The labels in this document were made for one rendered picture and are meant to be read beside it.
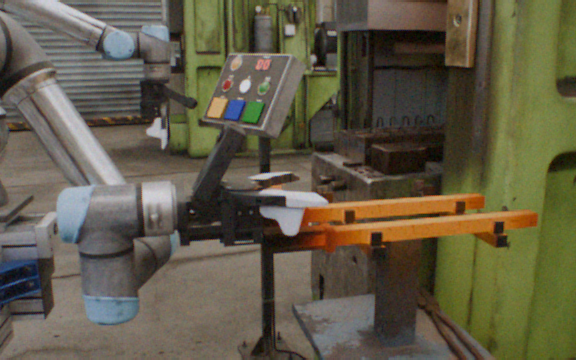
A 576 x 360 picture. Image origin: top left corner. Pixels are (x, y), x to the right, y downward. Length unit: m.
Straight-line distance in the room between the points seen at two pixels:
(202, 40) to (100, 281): 5.64
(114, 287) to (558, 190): 1.04
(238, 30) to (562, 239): 5.14
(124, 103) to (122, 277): 8.60
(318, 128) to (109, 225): 6.23
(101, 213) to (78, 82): 8.56
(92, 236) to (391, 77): 1.26
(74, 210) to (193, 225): 0.16
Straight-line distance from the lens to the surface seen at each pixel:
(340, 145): 1.67
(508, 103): 1.28
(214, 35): 6.37
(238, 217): 0.79
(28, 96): 0.94
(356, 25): 1.56
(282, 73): 1.94
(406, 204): 1.02
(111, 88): 9.34
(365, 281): 1.47
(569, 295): 1.60
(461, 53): 1.36
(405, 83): 1.87
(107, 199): 0.77
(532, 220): 1.01
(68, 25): 1.60
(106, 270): 0.80
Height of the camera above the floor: 1.23
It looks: 14 degrees down
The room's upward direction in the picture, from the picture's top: straight up
